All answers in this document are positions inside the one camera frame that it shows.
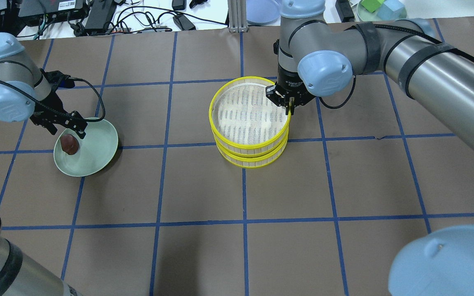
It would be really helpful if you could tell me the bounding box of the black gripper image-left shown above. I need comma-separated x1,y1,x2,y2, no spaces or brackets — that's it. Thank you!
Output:
266,70,316,116

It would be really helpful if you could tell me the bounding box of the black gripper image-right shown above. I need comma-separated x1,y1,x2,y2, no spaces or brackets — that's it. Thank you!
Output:
30,71,87,140

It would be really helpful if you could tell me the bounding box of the brown bun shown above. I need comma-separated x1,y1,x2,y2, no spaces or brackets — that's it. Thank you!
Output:
60,134,80,155

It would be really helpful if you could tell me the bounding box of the yellow steamer layer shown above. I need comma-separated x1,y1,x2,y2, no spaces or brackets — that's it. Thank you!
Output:
208,76,291,150
216,137,288,169

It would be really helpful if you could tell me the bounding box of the robot arm, image-left side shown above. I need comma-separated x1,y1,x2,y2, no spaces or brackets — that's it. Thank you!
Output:
266,0,474,296

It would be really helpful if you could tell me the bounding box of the robot arm, image-right side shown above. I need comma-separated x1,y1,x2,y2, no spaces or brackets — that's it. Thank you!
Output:
0,32,87,296

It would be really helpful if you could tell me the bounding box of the light green plate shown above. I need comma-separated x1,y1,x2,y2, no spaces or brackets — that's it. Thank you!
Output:
53,119,119,177

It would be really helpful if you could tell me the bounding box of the blue plate in background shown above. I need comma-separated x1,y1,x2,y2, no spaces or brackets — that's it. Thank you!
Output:
245,0,280,25

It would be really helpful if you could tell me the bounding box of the black electronics box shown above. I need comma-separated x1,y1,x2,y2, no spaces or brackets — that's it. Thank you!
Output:
18,0,90,27

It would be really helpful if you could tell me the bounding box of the green plate with blocks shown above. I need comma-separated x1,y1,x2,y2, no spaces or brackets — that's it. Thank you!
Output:
356,0,407,22

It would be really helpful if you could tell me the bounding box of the black cable image-right gripper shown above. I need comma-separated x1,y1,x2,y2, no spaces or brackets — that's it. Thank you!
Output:
0,77,106,123

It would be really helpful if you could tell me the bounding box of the aluminium frame post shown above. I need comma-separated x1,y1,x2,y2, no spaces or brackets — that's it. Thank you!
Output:
228,0,248,32

